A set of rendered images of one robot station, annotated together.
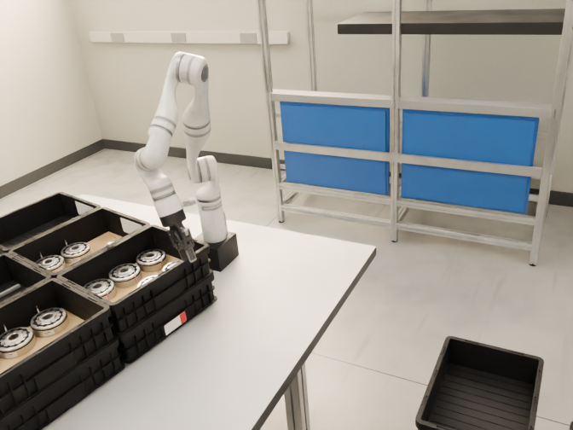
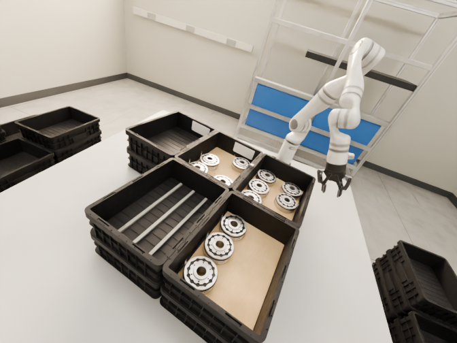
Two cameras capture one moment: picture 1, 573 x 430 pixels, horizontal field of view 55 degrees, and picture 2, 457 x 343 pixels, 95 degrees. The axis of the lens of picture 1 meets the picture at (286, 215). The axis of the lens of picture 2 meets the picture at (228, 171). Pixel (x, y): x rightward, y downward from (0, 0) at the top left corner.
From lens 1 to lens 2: 1.38 m
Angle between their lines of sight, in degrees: 20
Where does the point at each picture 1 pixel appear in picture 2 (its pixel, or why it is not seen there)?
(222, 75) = (209, 58)
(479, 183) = not seen: hidden behind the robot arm
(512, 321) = not seen: hidden behind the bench
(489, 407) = (423, 280)
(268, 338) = (342, 241)
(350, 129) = (290, 107)
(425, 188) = (313, 143)
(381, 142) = not seen: hidden behind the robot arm
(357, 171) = (284, 128)
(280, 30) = (249, 43)
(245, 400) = (365, 294)
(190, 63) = (379, 50)
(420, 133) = (324, 118)
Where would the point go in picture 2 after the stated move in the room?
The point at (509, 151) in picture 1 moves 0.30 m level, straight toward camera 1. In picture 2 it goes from (360, 137) to (368, 148)
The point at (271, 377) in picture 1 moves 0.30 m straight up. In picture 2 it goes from (366, 274) to (416, 235)
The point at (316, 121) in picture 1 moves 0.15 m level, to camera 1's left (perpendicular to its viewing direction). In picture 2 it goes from (274, 99) to (263, 96)
